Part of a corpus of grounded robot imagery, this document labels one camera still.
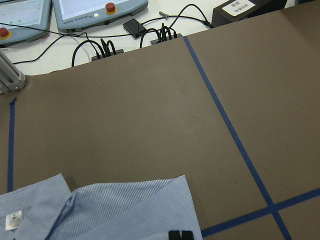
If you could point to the brown paper table cover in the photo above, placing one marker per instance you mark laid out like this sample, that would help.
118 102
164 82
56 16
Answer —
234 108

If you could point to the blue striped button shirt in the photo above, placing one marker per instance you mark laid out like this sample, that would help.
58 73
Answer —
145 210

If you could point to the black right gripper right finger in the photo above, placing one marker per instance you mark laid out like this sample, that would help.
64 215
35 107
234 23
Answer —
187 235

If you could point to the grey teach pendant with red button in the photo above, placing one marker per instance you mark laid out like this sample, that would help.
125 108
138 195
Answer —
76 15

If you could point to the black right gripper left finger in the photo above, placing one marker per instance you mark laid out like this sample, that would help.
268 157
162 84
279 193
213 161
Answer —
174 235

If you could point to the small black phone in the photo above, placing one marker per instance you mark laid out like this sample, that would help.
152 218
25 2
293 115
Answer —
134 28

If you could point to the black box with white label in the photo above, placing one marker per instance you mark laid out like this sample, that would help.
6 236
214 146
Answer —
233 11

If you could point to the black orange usb hub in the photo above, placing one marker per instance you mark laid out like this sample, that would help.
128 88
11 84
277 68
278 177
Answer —
109 50
165 34

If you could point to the aluminium profile post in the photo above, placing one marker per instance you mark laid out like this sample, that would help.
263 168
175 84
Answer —
11 79

